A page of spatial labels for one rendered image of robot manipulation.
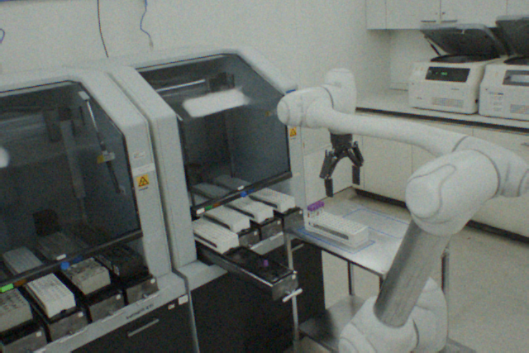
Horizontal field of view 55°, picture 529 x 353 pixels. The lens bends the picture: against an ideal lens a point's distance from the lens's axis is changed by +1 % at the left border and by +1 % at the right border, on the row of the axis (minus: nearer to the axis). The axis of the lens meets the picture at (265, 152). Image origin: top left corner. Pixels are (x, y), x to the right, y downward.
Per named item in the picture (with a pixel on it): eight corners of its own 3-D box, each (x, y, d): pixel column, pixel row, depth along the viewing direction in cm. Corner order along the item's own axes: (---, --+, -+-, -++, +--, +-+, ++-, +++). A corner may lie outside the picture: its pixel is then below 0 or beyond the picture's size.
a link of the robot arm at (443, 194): (409, 361, 160) (358, 396, 149) (374, 321, 170) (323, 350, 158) (517, 172, 114) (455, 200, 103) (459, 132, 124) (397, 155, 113)
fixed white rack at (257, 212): (223, 210, 273) (221, 199, 271) (238, 204, 279) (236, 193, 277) (259, 225, 251) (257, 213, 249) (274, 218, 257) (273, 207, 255)
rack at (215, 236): (185, 236, 246) (183, 225, 244) (202, 229, 252) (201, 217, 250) (221, 255, 224) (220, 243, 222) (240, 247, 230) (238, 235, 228)
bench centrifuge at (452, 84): (406, 108, 413) (405, 26, 394) (450, 93, 449) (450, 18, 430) (470, 116, 370) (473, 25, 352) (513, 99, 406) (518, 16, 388)
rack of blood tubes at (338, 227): (304, 228, 239) (303, 217, 237) (318, 221, 245) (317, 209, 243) (354, 248, 217) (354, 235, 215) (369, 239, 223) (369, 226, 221)
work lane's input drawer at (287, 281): (180, 248, 250) (178, 231, 247) (203, 238, 258) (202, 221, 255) (280, 307, 196) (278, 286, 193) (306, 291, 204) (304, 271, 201)
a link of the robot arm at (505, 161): (482, 126, 133) (448, 138, 126) (550, 154, 119) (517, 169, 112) (471, 170, 139) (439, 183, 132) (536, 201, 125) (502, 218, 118)
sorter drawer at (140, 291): (67, 253, 257) (63, 236, 254) (93, 242, 265) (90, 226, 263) (134, 310, 203) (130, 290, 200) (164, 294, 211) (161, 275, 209)
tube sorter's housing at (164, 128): (113, 322, 323) (59, 64, 275) (221, 269, 373) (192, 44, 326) (210, 415, 244) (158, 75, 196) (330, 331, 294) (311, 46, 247)
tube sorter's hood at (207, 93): (141, 191, 267) (120, 69, 248) (233, 159, 303) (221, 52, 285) (195, 217, 228) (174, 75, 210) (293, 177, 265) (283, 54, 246)
